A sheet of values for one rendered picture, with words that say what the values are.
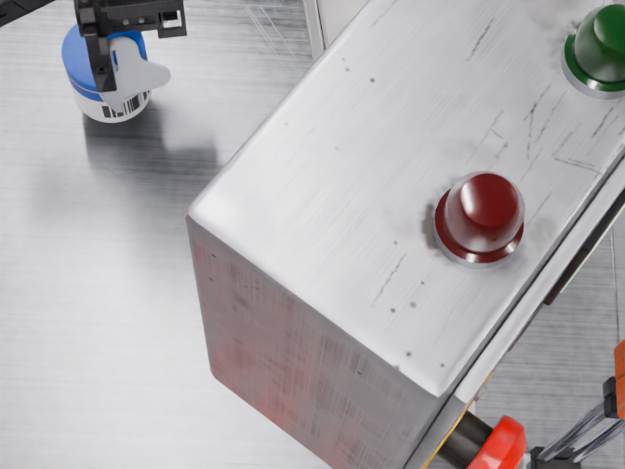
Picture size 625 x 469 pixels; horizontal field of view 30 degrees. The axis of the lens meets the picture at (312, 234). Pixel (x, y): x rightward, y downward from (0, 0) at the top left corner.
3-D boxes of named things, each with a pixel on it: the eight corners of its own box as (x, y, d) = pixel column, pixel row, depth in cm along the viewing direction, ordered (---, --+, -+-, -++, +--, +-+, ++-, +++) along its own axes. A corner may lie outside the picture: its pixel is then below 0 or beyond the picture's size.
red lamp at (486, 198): (415, 234, 34) (425, 204, 32) (464, 170, 35) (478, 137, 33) (488, 286, 34) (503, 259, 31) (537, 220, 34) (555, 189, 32)
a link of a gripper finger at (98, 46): (117, 102, 93) (101, 16, 86) (99, 105, 93) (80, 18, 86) (115, 63, 96) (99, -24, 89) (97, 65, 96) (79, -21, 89)
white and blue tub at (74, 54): (76, 128, 103) (63, 90, 96) (71, 59, 105) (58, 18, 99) (156, 119, 103) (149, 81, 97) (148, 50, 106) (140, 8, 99)
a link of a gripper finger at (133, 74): (178, 127, 98) (166, 43, 91) (106, 136, 97) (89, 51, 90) (175, 102, 100) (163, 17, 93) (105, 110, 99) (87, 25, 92)
